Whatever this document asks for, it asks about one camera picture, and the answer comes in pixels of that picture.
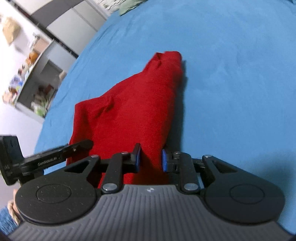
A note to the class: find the cream quilted headboard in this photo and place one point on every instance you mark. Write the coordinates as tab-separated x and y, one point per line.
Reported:
109	5

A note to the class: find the blue bed sheet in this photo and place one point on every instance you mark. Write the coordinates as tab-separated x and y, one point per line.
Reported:
238	100

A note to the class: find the green pillow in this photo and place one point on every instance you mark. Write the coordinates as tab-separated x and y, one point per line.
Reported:
129	5

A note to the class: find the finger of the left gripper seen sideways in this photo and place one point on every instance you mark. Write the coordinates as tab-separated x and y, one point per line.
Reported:
46	159

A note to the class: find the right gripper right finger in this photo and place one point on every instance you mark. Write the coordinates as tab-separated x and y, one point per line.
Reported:
181	168

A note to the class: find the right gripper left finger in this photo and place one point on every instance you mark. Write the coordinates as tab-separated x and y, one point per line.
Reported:
119	164

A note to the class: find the white wardrobe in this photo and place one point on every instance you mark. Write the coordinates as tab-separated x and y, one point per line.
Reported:
71	23

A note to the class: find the red knit garment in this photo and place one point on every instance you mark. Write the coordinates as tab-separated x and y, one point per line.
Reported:
139	109

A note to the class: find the white desk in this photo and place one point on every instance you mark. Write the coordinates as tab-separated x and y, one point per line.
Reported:
36	83

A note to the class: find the person left hand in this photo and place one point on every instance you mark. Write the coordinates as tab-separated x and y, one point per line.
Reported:
13	210

